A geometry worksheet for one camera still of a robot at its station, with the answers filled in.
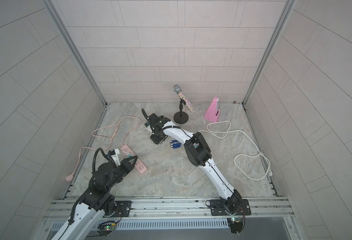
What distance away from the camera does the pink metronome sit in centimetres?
98

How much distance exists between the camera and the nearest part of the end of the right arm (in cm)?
74

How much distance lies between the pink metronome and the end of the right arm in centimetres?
36
